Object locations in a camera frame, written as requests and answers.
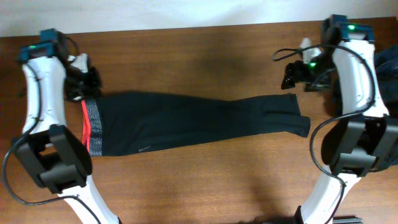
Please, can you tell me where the black leggings red waistband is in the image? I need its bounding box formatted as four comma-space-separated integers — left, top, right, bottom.
81, 91, 310, 157

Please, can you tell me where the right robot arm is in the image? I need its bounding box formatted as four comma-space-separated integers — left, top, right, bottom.
281, 15, 397, 223

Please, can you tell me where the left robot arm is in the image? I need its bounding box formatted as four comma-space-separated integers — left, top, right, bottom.
9, 41, 120, 223

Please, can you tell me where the dark clothes pile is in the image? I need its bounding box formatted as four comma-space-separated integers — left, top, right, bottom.
332, 43, 398, 172

